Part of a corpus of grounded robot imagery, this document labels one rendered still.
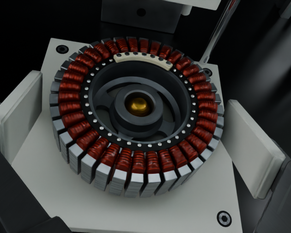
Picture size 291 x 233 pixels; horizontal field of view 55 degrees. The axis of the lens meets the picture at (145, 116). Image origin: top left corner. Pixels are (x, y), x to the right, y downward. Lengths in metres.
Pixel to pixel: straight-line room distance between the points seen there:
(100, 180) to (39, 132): 0.06
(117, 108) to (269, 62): 0.19
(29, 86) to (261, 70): 0.22
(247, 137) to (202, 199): 0.05
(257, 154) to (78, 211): 0.11
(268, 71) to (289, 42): 0.06
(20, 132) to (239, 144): 0.13
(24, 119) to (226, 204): 0.14
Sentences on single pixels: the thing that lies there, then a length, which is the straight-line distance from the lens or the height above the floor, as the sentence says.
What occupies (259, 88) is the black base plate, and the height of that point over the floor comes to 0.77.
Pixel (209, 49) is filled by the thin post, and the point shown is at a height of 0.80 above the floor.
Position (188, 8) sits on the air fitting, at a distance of 0.29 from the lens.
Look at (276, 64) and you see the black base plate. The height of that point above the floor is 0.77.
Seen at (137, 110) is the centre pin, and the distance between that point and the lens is 0.18.
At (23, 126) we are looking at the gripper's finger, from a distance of 0.17.
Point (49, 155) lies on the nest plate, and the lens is 0.19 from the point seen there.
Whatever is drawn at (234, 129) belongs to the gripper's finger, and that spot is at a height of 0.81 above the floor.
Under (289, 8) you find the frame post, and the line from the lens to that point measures 0.39.
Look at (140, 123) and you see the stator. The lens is 0.18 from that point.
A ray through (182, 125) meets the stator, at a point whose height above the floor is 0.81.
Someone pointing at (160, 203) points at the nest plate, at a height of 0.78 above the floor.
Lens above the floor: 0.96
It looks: 56 degrees down
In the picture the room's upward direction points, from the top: 20 degrees clockwise
